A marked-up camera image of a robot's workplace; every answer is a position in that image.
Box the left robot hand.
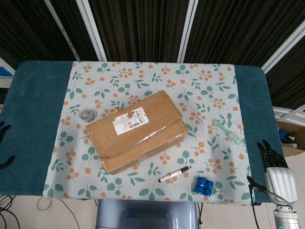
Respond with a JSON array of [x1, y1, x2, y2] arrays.
[[0, 121, 16, 170]]

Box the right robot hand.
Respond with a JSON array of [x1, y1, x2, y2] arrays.
[[247, 139, 299, 206]]

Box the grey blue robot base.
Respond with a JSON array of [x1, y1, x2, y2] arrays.
[[95, 199, 200, 229]]

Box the small cardboard box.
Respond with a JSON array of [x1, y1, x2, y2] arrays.
[[275, 119, 305, 158]]

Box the teal table cover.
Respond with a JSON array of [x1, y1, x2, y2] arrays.
[[0, 59, 294, 206]]

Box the mint green brush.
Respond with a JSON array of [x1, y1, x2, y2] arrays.
[[212, 118, 243, 146]]

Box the blue toy building block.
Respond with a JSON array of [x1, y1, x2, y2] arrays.
[[192, 176, 214, 197]]

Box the white and blue board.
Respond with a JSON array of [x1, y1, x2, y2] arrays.
[[0, 56, 15, 78]]

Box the round silver tin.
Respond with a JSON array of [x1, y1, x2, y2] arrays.
[[79, 108, 97, 123]]

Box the white marker black cap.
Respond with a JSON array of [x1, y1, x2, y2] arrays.
[[158, 166, 193, 183]]

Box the floral print tablecloth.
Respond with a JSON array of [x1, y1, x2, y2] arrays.
[[42, 61, 257, 206]]

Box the black floor cable bundle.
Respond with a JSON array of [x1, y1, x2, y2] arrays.
[[0, 194, 19, 229]]

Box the white shelf frame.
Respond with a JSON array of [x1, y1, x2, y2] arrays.
[[273, 106, 305, 121]]

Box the beige floor wire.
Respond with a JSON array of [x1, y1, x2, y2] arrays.
[[37, 197, 81, 229]]

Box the thick white frame post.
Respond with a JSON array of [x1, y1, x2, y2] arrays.
[[76, 0, 107, 62], [261, 22, 305, 73], [177, 0, 199, 63]]

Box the thin white frame post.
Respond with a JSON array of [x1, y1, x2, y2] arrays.
[[44, 0, 81, 62]]

